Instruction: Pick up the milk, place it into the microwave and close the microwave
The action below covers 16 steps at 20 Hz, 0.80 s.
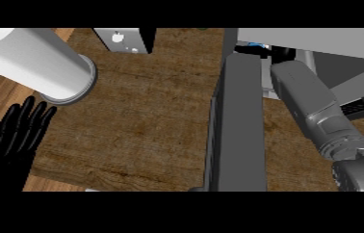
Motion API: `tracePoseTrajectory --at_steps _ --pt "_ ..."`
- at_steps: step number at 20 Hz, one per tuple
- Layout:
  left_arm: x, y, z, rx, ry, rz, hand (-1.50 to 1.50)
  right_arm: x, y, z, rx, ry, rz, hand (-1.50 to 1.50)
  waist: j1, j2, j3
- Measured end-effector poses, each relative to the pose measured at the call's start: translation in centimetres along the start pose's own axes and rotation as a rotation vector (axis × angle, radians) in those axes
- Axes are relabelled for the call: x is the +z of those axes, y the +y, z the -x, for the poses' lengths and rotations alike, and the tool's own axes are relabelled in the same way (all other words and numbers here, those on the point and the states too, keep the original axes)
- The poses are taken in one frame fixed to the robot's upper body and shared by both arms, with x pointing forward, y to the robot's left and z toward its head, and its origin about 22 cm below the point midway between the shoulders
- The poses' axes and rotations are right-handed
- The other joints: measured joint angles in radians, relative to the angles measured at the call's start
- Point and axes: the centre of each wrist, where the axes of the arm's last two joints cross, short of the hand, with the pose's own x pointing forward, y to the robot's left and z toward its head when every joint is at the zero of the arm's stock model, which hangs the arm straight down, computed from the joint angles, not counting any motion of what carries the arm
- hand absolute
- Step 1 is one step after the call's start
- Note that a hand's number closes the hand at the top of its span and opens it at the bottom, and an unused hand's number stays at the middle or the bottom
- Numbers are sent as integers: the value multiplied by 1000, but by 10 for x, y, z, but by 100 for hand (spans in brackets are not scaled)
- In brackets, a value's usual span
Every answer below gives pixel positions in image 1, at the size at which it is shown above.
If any pale grey microwave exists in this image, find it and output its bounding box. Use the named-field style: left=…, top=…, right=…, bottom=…
left=235, top=27, right=364, bottom=122

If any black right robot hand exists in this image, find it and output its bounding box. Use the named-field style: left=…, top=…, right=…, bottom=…
left=233, top=45, right=298, bottom=65

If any white cylinder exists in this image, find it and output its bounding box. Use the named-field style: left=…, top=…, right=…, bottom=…
left=0, top=27, right=98, bottom=107

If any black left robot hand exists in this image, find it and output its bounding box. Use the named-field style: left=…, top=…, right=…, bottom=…
left=0, top=95, right=57, bottom=193

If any small blue object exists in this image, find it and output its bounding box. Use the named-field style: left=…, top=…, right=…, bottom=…
left=245, top=41, right=267, bottom=49

